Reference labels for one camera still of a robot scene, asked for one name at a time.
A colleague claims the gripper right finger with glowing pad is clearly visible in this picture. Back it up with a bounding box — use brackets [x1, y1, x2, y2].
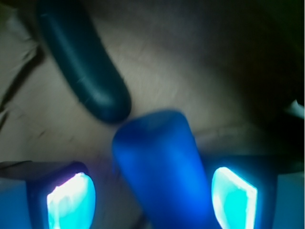
[202, 155, 305, 229]

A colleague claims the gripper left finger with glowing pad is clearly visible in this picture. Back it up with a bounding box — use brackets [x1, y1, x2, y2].
[0, 161, 96, 229]

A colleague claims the blue plastic bottle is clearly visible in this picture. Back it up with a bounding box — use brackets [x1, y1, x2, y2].
[112, 109, 219, 229]

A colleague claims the brown paper bag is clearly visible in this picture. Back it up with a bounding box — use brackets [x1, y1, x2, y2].
[0, 0, 305, 229]

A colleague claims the dark green toy cucumber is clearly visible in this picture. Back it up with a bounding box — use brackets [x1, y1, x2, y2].
[37, 0, 132, 124]

